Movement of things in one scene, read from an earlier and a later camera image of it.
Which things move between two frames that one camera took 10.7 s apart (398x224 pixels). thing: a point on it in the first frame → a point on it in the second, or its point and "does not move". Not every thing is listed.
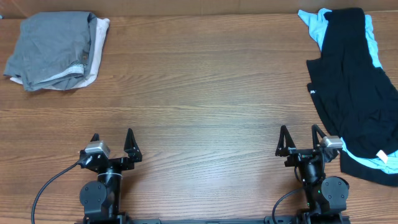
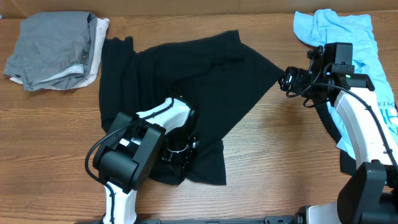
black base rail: x=322 y=219 does not move
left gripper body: x=122 y=163 → x=176 y=150
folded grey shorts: x=55 y=50 does not move
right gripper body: x=299 y=155 → x=301 y=79
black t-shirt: x=350 y=86 → x=195 y=88
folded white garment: x=102 y=27 does not move
